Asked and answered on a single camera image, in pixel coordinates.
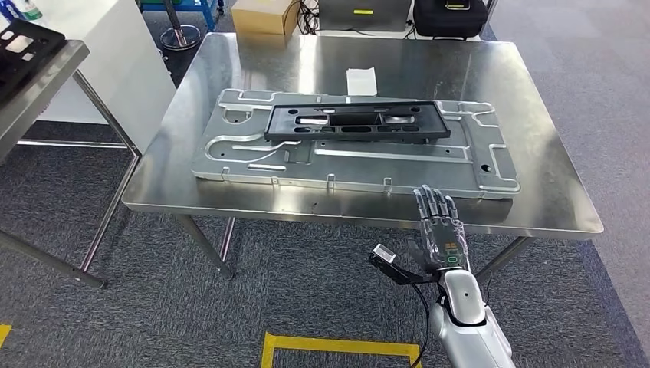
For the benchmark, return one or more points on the yellow floor tape square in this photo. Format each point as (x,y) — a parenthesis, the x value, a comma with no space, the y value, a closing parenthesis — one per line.
(330,344)

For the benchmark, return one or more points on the stainless steel workbench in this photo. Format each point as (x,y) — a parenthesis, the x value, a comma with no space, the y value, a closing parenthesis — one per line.
(533,101)

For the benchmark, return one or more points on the black carry bag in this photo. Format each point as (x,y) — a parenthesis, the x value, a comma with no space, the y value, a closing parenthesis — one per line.
(452,23)

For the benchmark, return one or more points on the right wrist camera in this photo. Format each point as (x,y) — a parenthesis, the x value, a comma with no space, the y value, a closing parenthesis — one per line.
(383,253)

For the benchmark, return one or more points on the black stanchion chrome base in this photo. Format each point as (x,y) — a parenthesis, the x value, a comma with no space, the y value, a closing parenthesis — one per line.
(180,38)

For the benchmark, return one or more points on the white cabinet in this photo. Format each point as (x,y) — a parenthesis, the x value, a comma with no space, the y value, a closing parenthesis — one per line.
(111,66)

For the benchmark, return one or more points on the clear plastic bottle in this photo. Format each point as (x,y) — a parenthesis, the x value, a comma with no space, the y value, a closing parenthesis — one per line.
(30,9)

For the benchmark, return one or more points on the grey equipment case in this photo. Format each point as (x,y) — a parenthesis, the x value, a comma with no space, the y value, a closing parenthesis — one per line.
(365,20)

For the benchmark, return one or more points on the black plastic plate part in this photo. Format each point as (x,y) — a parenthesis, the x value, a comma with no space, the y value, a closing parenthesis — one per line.
(10,76)
(355,137)

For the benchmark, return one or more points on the white paper sheet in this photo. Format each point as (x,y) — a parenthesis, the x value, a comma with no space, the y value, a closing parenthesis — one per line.
(361,81)

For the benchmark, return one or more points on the brown cardboard box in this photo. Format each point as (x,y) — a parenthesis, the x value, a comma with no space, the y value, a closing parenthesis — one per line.
(264,18)

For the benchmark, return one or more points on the aluminium fixture plate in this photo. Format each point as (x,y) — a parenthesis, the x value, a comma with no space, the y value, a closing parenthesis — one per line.
(355,167)

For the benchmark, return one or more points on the stainless steel table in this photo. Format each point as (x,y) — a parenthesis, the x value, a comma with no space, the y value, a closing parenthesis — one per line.
(40,91)

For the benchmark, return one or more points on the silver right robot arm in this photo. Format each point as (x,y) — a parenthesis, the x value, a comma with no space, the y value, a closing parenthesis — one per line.
(472,335)

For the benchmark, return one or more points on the blue metal cart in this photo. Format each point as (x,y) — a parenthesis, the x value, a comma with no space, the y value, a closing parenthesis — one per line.
(208,10)

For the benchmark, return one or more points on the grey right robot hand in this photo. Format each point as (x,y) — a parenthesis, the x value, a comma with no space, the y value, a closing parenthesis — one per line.
(444,244)

